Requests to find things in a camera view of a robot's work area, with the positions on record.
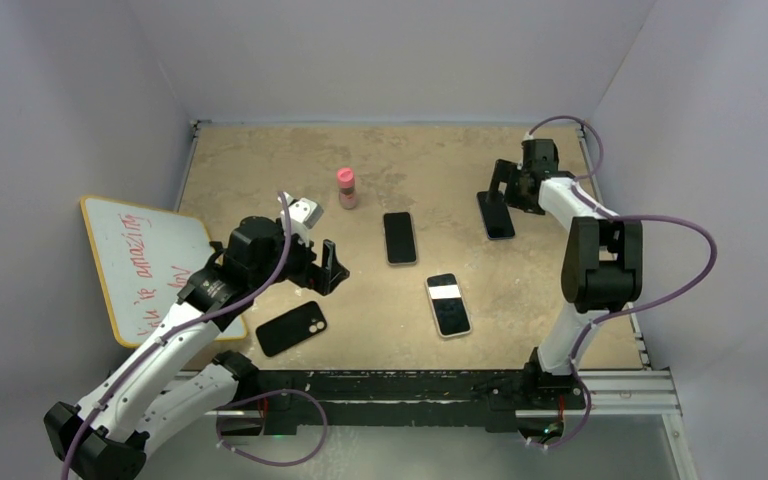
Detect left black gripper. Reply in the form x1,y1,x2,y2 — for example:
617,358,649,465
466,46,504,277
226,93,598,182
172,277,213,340
251,222,347,295

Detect black smartphone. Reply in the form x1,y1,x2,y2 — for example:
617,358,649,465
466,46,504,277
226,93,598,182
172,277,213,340
476,191,516,240

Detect purple edged smartphone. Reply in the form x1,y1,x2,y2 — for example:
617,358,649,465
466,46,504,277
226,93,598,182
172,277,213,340
382,212,418,265

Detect black phone case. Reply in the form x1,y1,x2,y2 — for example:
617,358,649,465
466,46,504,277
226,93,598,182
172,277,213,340
255,301,328,358

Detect beige cased smartphone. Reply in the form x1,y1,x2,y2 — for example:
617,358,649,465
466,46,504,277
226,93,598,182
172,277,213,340
425,273,472,339

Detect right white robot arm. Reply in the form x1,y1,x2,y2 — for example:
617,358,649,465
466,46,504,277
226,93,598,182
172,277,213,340
476,137,643,407

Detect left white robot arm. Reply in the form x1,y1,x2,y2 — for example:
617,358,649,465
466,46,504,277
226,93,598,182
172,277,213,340
44,213,350,479

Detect pink capped small bottle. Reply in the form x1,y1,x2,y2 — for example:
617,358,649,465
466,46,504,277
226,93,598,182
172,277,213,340
336,167,358,210

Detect yellow framed whiteboard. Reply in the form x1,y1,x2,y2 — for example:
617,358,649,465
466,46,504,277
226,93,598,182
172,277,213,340
80,195,214,348

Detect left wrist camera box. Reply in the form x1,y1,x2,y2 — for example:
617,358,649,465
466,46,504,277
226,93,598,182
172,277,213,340
289,197,324,234

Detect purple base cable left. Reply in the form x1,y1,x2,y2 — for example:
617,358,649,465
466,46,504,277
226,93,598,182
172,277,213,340
214,388,329,469

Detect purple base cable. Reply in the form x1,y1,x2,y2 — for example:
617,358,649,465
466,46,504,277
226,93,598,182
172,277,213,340
523,374,594,453
214,388,329,469

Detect black mounting rail base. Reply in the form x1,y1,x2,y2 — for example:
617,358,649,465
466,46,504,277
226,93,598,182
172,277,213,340
220,366,587,437

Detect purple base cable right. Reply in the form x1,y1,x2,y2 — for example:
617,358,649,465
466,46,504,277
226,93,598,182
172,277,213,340
523,374,594,453

